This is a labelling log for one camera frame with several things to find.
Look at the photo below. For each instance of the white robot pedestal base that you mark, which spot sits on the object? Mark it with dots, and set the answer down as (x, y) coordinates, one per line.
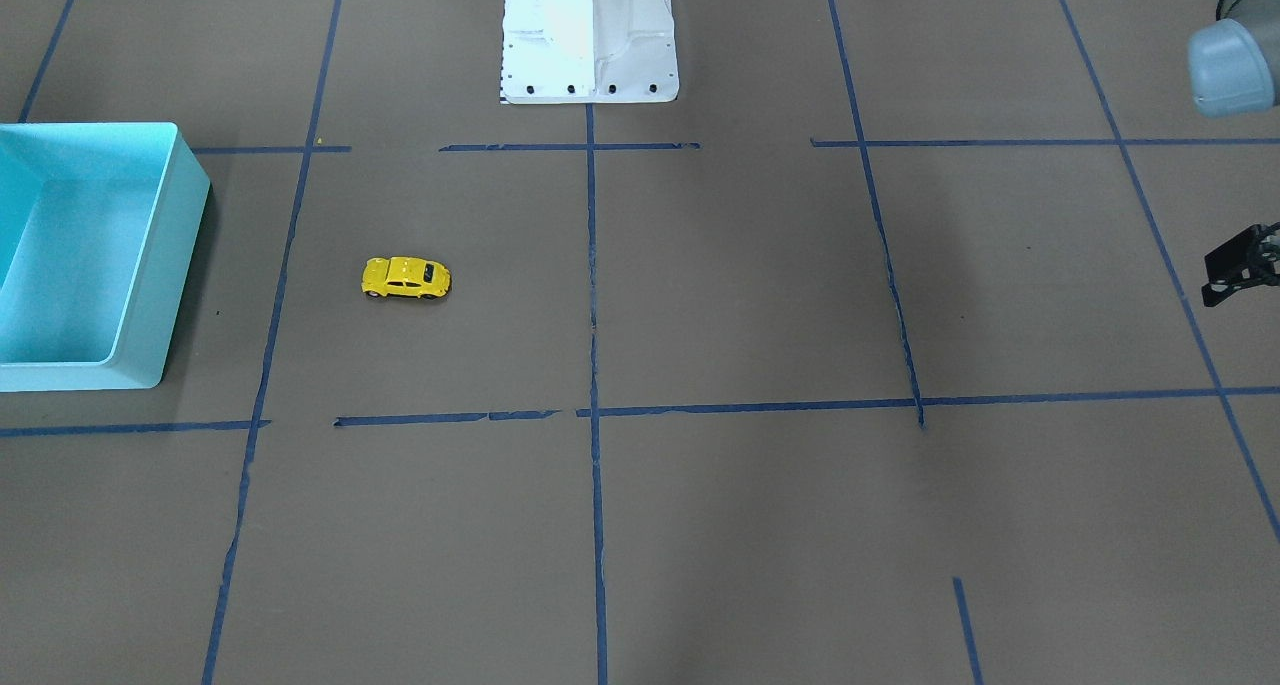
(588, 51)

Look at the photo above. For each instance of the turquoise plastic bin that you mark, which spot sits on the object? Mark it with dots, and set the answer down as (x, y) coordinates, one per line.
(98, 228)

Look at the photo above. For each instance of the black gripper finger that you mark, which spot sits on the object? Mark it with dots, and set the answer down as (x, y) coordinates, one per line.
(1247, 260)

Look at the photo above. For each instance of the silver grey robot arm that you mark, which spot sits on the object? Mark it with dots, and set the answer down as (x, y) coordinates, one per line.
(1233, 68)

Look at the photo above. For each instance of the yellow beetle toy car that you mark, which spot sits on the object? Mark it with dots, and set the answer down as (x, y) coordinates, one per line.
(403, 276)

